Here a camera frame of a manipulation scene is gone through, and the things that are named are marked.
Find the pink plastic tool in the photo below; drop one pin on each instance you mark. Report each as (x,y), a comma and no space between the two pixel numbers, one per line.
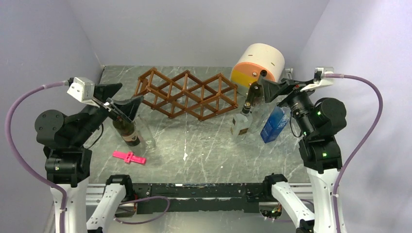
(129,157)

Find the olive green wine bottle right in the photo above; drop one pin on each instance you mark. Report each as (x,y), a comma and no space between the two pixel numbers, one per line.
(255,92)

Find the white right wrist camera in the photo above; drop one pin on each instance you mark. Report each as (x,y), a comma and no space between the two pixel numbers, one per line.
(320,78)

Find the brown wooden wine rack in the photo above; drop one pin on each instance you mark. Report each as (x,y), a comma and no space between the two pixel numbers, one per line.
(187,94)

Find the clear square labelled liquor bottle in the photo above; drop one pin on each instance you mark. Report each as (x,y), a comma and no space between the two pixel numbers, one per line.
(241,122)

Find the clear tall glass bottle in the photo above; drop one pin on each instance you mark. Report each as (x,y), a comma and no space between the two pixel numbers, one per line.
(144,132)

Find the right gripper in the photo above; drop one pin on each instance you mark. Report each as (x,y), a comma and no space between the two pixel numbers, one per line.
(272,89)

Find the blue square bottle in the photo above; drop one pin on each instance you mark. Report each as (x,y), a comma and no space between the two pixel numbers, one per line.
(275,124)

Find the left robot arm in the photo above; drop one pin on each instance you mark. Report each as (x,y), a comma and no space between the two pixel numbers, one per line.
(68,160)

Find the dark green wine bottle left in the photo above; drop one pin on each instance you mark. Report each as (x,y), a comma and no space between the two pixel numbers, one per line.
(127,131)

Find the cream orange yellow cylinder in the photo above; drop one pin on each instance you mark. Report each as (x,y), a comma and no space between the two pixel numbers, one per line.
(257,57)

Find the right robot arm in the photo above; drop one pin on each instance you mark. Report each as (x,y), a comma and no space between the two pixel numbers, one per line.
(319,123)

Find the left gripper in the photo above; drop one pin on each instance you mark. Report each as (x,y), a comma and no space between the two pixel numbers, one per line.
(104,92)

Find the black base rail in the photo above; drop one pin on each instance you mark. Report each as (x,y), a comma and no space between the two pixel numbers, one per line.
(246,197)

